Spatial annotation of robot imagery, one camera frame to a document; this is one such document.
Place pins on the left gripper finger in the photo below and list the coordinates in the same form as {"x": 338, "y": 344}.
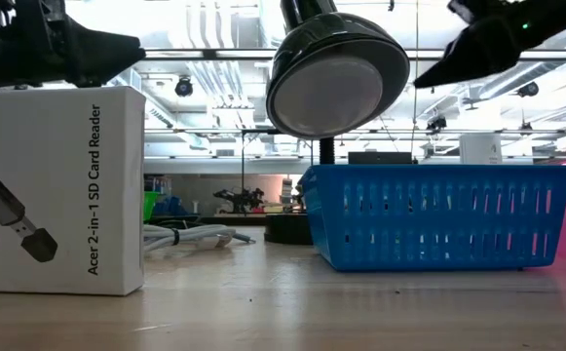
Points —
{"x": 102, "y": 53}

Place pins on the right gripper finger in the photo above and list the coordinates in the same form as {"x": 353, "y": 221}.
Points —
{"x": 487, "y": 49}

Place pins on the white Acer card reader box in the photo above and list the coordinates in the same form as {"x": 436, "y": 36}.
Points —
{"x": 44, "y": 122}

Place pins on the black desk lamp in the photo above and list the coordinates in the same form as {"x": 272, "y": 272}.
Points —
{"x": 312, "y": 44}

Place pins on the small black robot arm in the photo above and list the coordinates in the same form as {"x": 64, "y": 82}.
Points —
{"x": 238, "y": 200}

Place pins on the black round spotlight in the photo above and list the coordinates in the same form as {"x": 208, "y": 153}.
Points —
{"x": 528, "y": 89}
{"x": 183, "y": 87}
{"x": 437, "y": 123}

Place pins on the white upright box device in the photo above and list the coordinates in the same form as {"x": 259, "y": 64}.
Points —
{"x": 479, "y": 148}

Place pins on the blue plastic basket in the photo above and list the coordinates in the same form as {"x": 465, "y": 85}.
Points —
{"x": 409, "y": 175}

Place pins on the black flat monitor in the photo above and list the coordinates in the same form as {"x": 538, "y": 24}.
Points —
{"x": 380, "y": 158}

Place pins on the green plastic basket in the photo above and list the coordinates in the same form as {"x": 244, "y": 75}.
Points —
{"x": 150, "y": 205}

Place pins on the black metal rack frame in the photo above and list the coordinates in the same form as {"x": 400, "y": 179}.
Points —
{"x": 242, "y": 161}

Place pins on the black aluminium table frame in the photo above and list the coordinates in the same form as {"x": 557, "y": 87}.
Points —
{"x": 234, "y": 220}

